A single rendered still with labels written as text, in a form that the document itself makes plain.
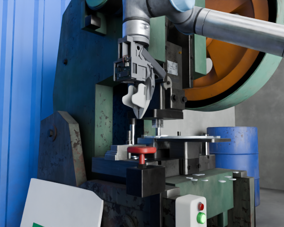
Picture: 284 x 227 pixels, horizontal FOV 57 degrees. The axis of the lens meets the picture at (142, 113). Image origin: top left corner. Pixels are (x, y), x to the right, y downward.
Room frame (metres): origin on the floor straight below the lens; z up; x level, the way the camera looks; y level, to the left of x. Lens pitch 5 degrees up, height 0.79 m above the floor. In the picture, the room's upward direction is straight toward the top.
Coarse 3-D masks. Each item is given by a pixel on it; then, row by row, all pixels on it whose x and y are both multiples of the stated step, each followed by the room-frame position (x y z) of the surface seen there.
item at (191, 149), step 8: (176, 144) 0.98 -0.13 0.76; (184, 144) 0.96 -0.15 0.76; (192, 144) 0.99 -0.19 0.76; (176, 152) 0.98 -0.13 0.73; (184, 152) 0.96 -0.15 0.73; (192, 152) 0.98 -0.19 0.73; (184, 160) 0.96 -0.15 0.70; (192, 160) 0.98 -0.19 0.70; (184, 168) 0.96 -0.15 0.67; (192, 168) 0.98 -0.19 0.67
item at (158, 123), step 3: (153, 120) 1.09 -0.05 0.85; (156, 120) 1.09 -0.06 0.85; (159, 120) 1.09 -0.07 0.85; (162, 120) 1.10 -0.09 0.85; (153, 123) 1.09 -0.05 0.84; (156, 123) 1.09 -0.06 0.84; (159, 123) 1.09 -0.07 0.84; (162, 123) 1.10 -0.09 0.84; (153, 126) 1.09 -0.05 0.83; (156, 126) 1.09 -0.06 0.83; (159, 126) 1.09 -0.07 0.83; (162, 126) 1.10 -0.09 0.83
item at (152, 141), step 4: (140, 140) 1.07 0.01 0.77; (144, 140) 1.06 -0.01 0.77; (148, 140) 1.04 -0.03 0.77; (152, 140) 1.03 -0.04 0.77; (144, 144) 1.06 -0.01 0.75; (148, 144) 1.04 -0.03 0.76; (152, 144) 1.03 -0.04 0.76; (156, 144) 1.04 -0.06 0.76; (160, 144) 1.05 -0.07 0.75; (164, 144) 1.07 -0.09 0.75; (168, 144) 1.09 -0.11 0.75; (156, 148) 1.04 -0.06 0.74; (160, 148) 1.05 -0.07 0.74; (164, 148) 1.07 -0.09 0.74; (168, 148) 1.09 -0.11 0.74
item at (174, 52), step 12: (168, 48) 1.04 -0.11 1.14; (180, 48) 1.10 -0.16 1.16; (168, 60) 1.04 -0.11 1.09; (180, 60) 1.10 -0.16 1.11; (168, 72) 1.03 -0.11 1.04; (180, 72) 1.10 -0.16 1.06; (156, 84) 1.01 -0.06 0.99; (168, 84) 1.01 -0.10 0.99; (180, 84) 1.10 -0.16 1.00; (156, 96) 1.01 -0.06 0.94; (168, 96) 1.01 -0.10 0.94; (180, 96) 1.04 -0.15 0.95; (156, 108) 1.01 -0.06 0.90; (168, 108) 1.01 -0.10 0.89; (180, 108) 1.04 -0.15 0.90
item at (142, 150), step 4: (128, 148) 0.71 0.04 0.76; (132, 148) 0.70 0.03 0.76; (136, 148) 0.69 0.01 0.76; (140, 148) 0.68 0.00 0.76; (144, 148) 0.68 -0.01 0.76; (148, 148) 0.68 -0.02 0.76; (152, 148) 0.70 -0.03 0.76; (128, 152) 0.71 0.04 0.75; (132, 152) 0.70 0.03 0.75; (136, 152) 0.69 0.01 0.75; (140, 152) 0.68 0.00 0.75; (144, 152) 0.68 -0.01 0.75; (148, 152) 0.68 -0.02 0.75; (152, 152) 0.70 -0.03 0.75; (140, 156) 0.71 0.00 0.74; (144, 156) 0.71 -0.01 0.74; (140, 160) 0.71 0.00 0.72; (144, 160) 0.71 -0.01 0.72
